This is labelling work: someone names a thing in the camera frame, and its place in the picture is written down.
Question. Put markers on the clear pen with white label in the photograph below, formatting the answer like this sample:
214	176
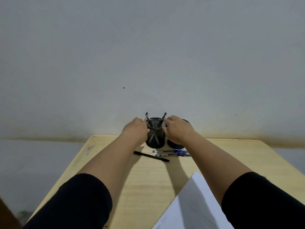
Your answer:
183	155

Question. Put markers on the person's right hand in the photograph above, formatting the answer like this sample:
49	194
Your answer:
178	129

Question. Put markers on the person's left hand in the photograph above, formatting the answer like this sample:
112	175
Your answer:
135	131

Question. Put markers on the clear blue gel pen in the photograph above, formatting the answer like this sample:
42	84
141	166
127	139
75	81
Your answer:
181	151

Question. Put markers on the white paper sheet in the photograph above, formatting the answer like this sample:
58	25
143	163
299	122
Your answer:
190	207

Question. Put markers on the black mesh pen cup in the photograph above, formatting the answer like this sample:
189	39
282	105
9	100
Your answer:
175	145
157	143

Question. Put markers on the matte black pen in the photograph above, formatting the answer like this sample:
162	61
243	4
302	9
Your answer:
152	156

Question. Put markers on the clear black gel pen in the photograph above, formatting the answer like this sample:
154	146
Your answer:
148	118
163	118

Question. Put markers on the person's right forearm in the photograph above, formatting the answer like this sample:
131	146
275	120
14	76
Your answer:
214	164

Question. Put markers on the person's right black sleeve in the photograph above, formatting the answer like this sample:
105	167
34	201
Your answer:
262	202

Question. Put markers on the person's left forearm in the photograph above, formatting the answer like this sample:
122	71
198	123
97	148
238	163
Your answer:
112	164

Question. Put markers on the brown wooden door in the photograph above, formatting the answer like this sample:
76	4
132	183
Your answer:
7	217

